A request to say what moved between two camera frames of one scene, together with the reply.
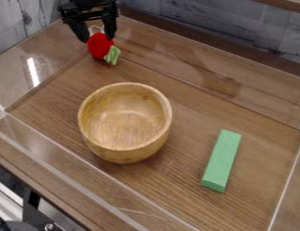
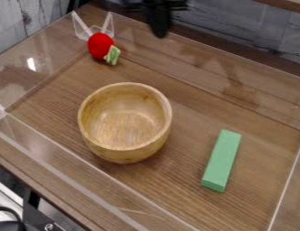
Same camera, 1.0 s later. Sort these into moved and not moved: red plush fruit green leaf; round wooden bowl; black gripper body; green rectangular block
Moved: black gripper body
Not moved: green rectangular block; red plush fruit green leaf; round wooden bowl
